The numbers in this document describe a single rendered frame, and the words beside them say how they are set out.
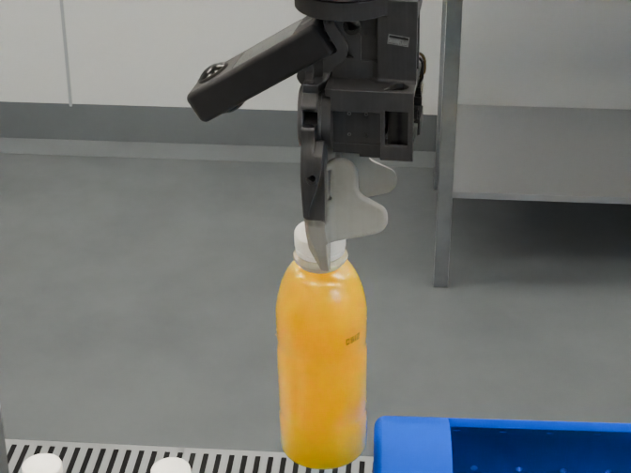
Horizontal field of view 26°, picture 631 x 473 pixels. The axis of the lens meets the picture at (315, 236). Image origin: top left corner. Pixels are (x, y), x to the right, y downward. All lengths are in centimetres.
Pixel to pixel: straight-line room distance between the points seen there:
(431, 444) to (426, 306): 260
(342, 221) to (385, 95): 11
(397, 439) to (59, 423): 223
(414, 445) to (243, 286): 270
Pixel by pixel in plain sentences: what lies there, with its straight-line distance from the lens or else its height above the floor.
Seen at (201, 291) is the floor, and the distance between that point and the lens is 382.
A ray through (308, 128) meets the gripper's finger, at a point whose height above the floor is 155.
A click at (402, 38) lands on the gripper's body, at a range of 93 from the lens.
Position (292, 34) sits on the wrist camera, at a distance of 95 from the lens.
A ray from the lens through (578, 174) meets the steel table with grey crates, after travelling 388.
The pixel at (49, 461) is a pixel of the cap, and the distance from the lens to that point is 138.
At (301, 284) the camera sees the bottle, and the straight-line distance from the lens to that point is 103.
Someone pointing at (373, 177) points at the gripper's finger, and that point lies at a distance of 103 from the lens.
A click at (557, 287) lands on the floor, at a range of 389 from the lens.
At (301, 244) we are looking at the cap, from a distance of 102.
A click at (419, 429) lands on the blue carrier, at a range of 119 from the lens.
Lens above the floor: 193
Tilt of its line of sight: 28 degrees down
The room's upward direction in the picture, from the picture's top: straight up
